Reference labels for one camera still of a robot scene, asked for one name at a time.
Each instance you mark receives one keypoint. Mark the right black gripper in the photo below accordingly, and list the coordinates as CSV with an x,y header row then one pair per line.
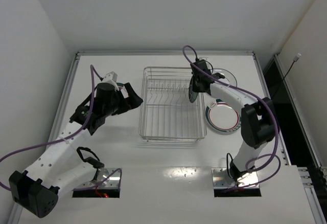
x,y
195,84

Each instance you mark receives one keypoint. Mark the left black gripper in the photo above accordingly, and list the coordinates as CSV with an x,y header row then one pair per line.
x,y
125,97

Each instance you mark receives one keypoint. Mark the blue floral green plate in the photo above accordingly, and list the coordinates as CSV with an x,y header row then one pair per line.
x,y
193,90

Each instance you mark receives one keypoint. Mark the white plate grey rim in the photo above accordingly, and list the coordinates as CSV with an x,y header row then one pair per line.
x,y
225,76

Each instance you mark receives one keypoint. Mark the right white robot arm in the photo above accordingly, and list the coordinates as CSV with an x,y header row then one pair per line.
x,y
258,122

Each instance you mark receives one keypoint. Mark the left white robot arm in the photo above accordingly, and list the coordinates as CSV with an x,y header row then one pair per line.
x,y
39,187

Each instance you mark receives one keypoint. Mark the left green red rimmed plate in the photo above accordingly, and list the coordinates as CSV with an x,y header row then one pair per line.
x,y
121,90

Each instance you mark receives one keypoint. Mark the green red rimmed plate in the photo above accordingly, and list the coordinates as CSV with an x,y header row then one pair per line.
x,y
221,117
121,90

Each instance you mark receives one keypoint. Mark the right green red rimmed plate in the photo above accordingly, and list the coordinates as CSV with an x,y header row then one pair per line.
x,y
221,117

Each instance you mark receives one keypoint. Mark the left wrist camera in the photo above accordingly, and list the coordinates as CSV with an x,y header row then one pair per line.
x,y
112,76

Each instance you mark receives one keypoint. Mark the metal wire dish rack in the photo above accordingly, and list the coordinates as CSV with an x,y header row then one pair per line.
x,y
167,115

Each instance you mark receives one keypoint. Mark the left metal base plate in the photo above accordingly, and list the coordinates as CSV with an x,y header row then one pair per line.
x,y
108,178

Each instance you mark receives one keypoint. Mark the metal base plate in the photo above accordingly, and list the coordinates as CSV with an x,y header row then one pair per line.
x,y
108,178
221,180

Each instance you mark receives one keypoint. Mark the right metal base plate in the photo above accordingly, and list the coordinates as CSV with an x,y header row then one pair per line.
x,y
221,180

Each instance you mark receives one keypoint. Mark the black wall cable white plug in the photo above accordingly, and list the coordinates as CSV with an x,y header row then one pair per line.
x,y
295,60

